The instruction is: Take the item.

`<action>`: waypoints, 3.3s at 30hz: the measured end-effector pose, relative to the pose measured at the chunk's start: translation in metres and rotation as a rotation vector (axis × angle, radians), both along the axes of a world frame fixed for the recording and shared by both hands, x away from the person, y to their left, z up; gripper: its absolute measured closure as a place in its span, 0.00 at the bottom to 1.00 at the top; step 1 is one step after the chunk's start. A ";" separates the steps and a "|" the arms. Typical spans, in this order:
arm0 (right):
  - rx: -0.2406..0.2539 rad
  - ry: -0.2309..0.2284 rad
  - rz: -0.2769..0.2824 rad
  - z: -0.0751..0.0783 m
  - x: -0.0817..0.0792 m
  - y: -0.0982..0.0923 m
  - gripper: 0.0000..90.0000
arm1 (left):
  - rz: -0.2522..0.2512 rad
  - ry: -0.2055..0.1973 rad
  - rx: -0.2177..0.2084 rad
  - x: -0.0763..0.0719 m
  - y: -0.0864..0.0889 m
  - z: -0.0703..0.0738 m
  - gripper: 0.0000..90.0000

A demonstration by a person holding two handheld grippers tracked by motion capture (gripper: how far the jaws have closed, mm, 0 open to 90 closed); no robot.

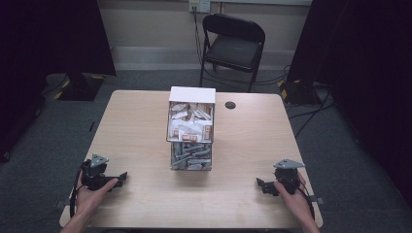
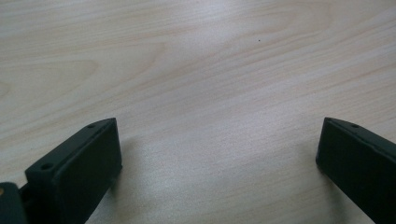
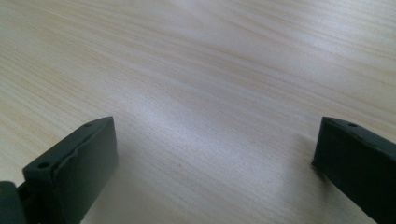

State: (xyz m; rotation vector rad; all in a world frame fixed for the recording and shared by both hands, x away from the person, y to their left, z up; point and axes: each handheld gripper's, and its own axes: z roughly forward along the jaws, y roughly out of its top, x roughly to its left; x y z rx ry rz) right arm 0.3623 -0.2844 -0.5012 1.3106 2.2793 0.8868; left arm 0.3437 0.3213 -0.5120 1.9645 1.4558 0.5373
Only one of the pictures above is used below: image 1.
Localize black folding chair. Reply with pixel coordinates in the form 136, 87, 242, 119
198, 13, 266, 93

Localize clear two-tier box white lid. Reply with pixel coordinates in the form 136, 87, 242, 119
165, 85, 218, 172

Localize black stand base yellow tape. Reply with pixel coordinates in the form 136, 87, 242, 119
52, 71, 107, 102
277, 78, 323, 107

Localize pile of white brown packets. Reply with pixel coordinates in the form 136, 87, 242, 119
168, 102, 215, 144

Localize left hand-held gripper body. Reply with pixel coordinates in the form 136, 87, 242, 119
80, 153, 115, 192

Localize pile of grey packets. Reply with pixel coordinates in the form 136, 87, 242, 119
171, 142, 213, 171

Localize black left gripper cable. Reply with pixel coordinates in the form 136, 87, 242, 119
69, 159, 92, 219

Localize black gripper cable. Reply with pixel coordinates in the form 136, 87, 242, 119
296, 178, 316, 221
69, 159, 92, 219

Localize dark curtain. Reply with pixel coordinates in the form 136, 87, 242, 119
286, 0, 412, 210
0, 0, 118, 164

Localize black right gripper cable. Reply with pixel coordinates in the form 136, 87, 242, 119
296, 178, 316, 221

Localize black floor cables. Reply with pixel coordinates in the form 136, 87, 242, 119
284, 82, 336, 139

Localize person's right hand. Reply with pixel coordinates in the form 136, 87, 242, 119
273, 172, 315, 225

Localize person's left hand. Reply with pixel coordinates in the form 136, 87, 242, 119
74, 177, 120, 218

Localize white wall socket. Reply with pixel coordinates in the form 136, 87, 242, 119
189, 0, 212, 15

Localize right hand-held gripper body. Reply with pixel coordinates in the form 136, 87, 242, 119
272, 157, 306, 196

